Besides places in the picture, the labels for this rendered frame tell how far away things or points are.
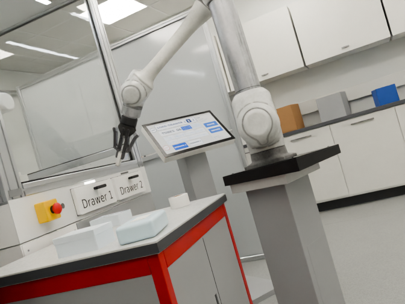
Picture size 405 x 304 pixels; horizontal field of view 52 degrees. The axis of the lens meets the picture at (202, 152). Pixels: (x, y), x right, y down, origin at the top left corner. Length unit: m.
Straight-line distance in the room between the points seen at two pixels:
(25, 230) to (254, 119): 0.86
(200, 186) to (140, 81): 1.10
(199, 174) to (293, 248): 1.06
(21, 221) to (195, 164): 1.37
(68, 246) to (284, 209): 0.90
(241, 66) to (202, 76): 1.78
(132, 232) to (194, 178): 1.63
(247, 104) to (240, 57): 0.19
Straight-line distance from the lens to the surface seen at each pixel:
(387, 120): 4.39
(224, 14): 1.65
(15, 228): 1.49
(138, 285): 1.01
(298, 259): 1.75
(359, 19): 4.82
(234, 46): 1.61
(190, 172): 2.59
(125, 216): 1.51
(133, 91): 1.65
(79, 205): 1.73
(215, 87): 3.31
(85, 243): 1.10
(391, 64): 5.11
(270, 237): 1.78
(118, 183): 2.02
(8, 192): 1.49
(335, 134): 4.40
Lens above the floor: 0.91
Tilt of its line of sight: level
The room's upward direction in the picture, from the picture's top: 16 degrees counter-clockwise
